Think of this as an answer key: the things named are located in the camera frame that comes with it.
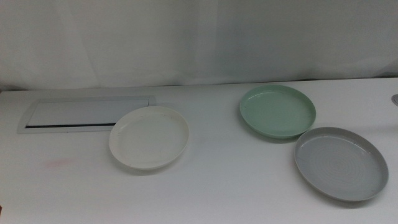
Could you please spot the grey shallow plastic bowl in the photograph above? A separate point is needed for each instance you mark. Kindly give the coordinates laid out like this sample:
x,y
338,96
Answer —
x,y
340,166

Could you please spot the mint green shallow plastic bowl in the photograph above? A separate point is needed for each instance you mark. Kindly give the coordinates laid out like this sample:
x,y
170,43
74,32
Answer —
x,y
276,113

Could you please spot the white shallow plastic bowl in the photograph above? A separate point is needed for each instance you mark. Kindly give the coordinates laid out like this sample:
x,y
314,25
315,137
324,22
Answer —
x,y
149,140

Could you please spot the round grey table grommet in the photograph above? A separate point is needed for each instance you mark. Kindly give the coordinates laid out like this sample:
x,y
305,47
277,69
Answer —
x,y
395,100

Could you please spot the white fabric backdrop curtain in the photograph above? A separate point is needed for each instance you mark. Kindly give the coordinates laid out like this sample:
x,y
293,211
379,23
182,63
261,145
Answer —
x,y
186,40

